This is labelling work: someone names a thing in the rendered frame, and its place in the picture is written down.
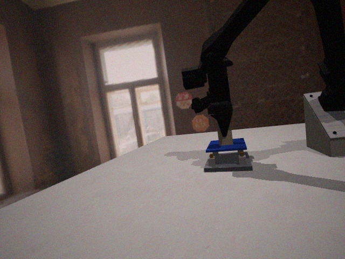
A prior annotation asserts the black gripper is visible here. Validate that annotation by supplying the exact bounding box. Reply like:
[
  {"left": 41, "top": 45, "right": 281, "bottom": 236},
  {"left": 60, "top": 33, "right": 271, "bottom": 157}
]
[{"left": 208, "top": 82, "right": 233, "bottom": 137}]

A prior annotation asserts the blue board with square handle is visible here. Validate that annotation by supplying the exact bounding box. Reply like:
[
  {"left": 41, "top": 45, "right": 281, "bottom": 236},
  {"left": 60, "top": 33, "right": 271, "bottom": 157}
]
[{"left": 206, "top": 121, "right": 247, "bottom": 153}]

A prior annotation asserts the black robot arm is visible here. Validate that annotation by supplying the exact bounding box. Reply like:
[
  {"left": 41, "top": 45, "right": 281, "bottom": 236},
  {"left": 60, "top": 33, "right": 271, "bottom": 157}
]
[{"left": 181, "top": 0, "right": 345, "bottom": 113}]

